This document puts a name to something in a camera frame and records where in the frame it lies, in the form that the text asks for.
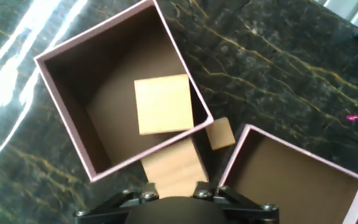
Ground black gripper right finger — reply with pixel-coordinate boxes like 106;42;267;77
194;182;280;224

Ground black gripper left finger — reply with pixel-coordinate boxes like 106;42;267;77
75;188;160;224

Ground large wooden cube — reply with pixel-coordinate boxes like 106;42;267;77
140;136;209;198
134;73;195;136

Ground small wooden cube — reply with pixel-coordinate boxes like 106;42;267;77
205;116;236;151

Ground shallow pink box lid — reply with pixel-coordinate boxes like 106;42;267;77
216;123;358;224

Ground deep pink gift box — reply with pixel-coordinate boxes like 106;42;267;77
33;0;214;184

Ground dark marble pattern mat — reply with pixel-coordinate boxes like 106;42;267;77
0;0;358;224

